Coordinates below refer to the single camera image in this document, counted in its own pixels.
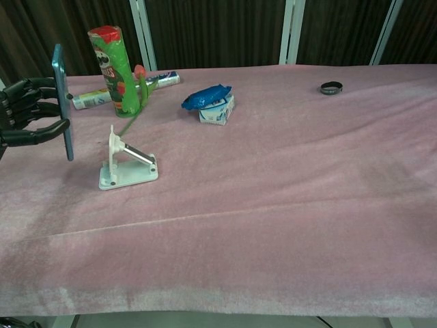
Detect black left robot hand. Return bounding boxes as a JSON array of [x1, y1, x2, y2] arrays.
[[0, 77, 74, 148]]

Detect blue smartphone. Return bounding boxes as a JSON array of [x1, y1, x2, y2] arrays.
[[51, 43, 75, 162]]

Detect white folding phone stand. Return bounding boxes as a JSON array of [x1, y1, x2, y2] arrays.
[[98, 124, 160, 191]]

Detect green Pringles can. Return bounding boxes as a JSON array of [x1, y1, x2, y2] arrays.
[[87, 25, 142, 119]]

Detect artificial pink tulip flower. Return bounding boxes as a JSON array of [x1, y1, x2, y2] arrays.
[[117, 64, 160, 136]]

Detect white cylindrical wrapped tube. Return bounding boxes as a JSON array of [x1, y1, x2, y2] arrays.
[[71, 70, 182, 111]]

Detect blue snack packet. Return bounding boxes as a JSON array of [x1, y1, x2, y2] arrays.
[[180, 83, 233, 111]]

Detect white and blue small box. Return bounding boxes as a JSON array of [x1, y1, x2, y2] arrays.
[[198, 94, 236, 126]]

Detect dark brown curtain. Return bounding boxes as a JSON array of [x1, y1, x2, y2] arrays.
[[0, 0, 437, 88]]

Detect pink fleece tablecloth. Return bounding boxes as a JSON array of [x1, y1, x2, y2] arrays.
[[0, 63, 437, 319]]

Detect white partition frame post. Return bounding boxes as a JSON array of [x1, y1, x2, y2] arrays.
[[128, 0, 158, 72], [369, 0, 405, 66], [279, 0, 306, 66]]

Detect black ring band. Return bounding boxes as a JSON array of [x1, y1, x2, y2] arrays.
[[320, 81, 343, 96]]

